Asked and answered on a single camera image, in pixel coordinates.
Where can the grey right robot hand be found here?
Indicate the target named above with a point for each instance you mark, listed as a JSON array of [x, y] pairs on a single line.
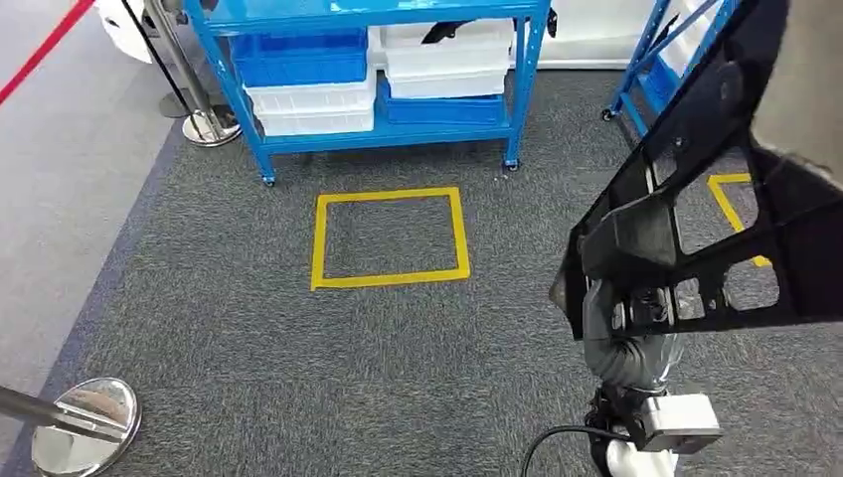
[[625, 365]]

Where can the black plastic mounting plate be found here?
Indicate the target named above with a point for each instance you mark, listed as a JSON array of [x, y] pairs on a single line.
[[632, 243]]

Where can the yellow floor tape square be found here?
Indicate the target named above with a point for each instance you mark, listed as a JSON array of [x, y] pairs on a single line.
[[724, 197], [318, 237]]

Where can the blue plastic bin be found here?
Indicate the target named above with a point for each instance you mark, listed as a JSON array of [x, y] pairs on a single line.
[[296, 66], [441, 110], [662, 82]]

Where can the blue metal shelf rack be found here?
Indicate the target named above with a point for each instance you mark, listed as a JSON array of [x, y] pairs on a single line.
[[635, 66], [329, 139]]

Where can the white plastic bin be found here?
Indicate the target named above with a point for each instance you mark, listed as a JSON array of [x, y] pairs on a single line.
[[685, 46], [309, 97], [448, 56], [316, 122], [448, 84]]

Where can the grey robot body panel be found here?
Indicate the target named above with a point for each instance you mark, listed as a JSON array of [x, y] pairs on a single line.
[[803, 79]]

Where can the red barrier belt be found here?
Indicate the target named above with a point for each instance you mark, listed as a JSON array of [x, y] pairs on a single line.
[[46, 49]]

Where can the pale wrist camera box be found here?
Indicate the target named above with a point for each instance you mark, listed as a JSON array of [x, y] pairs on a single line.
[[681, 424]]

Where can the chrome stanchion post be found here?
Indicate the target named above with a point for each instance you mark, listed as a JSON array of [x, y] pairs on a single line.
[[92, 428], [211, 128]]

